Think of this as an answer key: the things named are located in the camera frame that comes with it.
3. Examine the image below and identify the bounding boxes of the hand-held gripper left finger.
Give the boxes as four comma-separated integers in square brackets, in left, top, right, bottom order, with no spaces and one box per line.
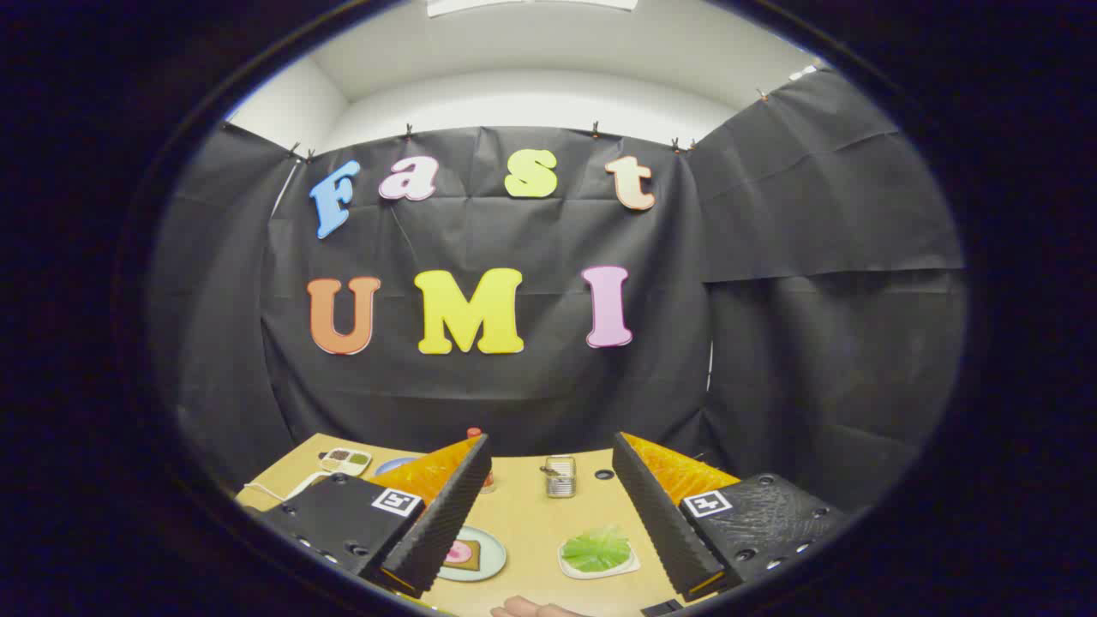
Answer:
[254,433,493,599]

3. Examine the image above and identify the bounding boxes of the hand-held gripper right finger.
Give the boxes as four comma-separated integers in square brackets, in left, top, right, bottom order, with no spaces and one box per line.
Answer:
[611,431,849,602]

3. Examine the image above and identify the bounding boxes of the green lettuce leaf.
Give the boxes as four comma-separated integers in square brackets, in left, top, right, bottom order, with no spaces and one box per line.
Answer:
[561,527,633,573]

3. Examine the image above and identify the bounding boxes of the pale green round plate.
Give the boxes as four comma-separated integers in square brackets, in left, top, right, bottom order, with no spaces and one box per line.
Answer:
[437,525,507,584]

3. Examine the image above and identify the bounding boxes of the white square plate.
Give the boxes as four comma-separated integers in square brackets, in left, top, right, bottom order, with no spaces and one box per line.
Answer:
[558,538,642,580]

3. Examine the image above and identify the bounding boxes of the clear bottle with red cap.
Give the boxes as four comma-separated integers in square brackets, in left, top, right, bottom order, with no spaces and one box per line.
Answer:
[467,427,495,494]

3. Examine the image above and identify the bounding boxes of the white divided seasoning tray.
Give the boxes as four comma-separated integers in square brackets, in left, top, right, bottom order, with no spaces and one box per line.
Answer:
[319,447,373,476]

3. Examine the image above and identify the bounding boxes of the black backdrop cloth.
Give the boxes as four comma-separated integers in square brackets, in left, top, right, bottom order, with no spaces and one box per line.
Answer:
[147,67,969,515]

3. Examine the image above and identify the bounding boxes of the row of small cloth clips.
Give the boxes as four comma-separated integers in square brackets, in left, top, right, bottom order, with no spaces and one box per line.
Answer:
[287,86,770,161]

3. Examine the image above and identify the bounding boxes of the white ceiling light panel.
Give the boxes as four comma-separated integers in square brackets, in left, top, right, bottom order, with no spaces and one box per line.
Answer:
[426,0,639,18]

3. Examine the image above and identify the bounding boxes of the metal wire utensil basket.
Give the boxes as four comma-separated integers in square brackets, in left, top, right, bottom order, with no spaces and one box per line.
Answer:
[540,456,577,499]

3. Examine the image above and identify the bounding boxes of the white cable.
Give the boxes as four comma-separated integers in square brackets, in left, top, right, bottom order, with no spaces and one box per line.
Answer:
[243,470,331,505]

